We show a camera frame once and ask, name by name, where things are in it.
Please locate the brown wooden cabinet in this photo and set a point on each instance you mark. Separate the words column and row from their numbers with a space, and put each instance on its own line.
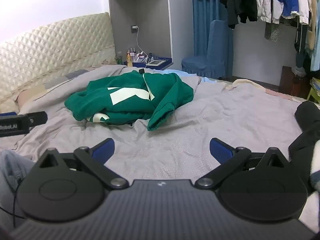
column 287, row 85

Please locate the white cloth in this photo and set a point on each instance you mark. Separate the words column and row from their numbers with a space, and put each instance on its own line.
column 312, row 210

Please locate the pinkish pillow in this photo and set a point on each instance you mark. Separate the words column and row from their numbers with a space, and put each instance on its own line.
column 27, row 97

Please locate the grey wardrobe cabinet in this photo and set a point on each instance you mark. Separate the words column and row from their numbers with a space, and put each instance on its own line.
column 180, row 30

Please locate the white tablet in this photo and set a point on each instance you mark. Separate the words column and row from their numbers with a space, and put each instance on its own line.
column 156, row 62

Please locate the row of small bottles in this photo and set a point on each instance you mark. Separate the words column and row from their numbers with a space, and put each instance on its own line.
column 129, row 57

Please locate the grey blanket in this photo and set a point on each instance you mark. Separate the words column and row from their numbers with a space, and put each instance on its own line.
column 200, row 120

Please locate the black cloth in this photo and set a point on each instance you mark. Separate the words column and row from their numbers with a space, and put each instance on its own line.
column 307, row 120

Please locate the light blue hanging garment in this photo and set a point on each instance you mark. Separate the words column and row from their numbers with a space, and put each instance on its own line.
column 315, row 55

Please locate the light blue bedsheet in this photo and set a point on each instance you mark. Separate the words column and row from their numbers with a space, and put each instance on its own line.
column 207, row 79

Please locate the person's grey trouser leg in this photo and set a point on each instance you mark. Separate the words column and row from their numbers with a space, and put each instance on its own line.
column 10, row 170

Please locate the grey crumpled bag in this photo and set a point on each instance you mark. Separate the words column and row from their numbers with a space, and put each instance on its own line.
column 298, row 71

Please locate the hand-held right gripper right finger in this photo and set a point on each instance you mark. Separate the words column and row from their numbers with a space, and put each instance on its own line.
column 220, row 151

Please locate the striped hanging garment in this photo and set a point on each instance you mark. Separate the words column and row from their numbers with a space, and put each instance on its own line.
column 272, row 31

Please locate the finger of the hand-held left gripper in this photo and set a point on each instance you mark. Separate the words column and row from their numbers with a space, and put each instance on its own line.
column 37, row 119

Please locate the green sweatshirt with white print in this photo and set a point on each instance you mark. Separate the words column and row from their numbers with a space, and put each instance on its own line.
column 170, row 90

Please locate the white hanging jacket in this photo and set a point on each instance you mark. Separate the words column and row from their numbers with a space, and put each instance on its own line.
column 265, row 7

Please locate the cream quilted headboard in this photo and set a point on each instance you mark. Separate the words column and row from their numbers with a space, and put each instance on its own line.
column 50, row 50

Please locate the blue covered chair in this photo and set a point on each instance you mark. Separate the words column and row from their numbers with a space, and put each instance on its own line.
column 215, row 55

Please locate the beige hanging garment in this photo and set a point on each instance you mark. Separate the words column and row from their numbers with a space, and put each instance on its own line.
column 313, row 12

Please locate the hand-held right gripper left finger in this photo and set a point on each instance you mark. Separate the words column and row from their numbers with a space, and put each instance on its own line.
column 105, row 150

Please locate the yellow-green stool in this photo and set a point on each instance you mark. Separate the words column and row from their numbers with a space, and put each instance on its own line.
column 312, row 95

